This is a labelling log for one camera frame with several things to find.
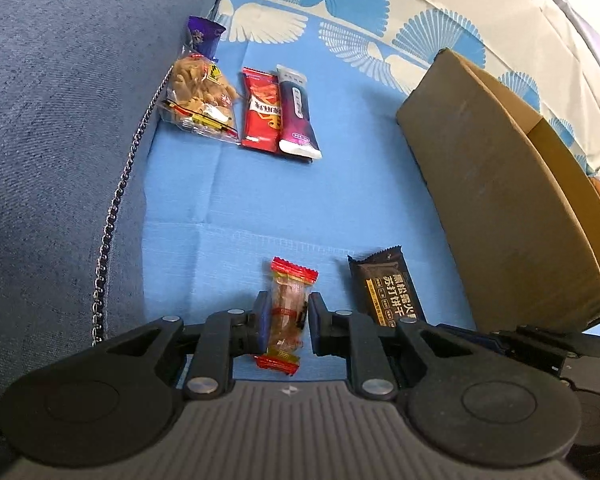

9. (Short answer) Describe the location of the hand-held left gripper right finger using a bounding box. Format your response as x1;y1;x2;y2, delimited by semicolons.
307;292;486;402

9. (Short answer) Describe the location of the clear bag of brown snacks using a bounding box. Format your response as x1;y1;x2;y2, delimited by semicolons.
160;45;241;143

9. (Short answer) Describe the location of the blue fan-print sheet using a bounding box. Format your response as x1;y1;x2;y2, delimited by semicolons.
140;0;600;391

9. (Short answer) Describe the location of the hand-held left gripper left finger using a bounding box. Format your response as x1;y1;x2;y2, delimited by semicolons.
92;292;271;402

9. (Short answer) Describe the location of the purple candy packet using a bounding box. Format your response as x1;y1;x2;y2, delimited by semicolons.
187;16;227;58

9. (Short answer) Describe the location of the maroon and white bar packet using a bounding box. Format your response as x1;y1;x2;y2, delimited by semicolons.
275;64;323;161

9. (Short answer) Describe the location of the black biscuit packet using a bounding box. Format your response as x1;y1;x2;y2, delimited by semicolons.
347;246;427;328

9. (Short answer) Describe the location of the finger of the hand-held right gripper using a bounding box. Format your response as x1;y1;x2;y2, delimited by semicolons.
490;326;600;359
437;324;566;376

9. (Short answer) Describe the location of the clear candy with red ends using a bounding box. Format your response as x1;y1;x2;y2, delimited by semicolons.
252;256;320;376

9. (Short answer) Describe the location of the red snack packet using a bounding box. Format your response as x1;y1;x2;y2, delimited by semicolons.
240;66;284;151

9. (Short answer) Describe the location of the brown cardboard box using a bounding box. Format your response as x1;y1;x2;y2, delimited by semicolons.
396;47;600;333

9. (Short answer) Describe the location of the pale lavender cloth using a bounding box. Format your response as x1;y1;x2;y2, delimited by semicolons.
522;0;600;103

